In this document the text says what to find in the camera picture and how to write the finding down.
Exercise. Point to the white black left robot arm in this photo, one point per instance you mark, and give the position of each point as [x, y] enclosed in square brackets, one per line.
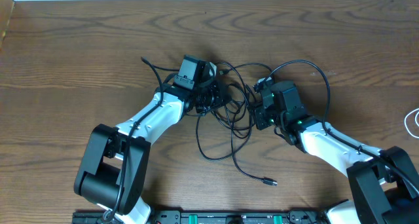
[113, 167]

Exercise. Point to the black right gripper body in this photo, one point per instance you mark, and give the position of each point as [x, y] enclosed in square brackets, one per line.
[260, 118]

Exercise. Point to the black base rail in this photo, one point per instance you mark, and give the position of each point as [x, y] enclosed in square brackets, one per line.
[293, 216]

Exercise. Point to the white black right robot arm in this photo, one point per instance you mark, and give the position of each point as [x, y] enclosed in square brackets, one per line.
[383, 182]

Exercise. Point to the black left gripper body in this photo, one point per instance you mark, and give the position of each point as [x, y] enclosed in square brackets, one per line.
[209, 97]

